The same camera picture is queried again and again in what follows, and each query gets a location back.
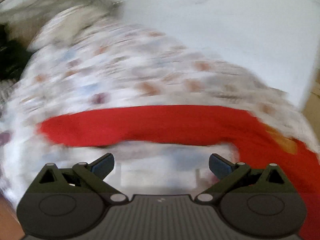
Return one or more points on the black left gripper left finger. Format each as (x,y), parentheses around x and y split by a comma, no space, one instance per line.
(81,178)

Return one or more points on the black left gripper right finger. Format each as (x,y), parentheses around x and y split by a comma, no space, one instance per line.
(241,176)

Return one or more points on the red long-sleeve shirt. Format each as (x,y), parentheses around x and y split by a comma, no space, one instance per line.
(258,144)

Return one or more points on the brown wooden wardrobe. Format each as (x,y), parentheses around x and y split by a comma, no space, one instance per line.
(312,106)

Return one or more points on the dotted patchwork bed quilt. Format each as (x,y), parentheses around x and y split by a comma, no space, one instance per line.
(86,60)

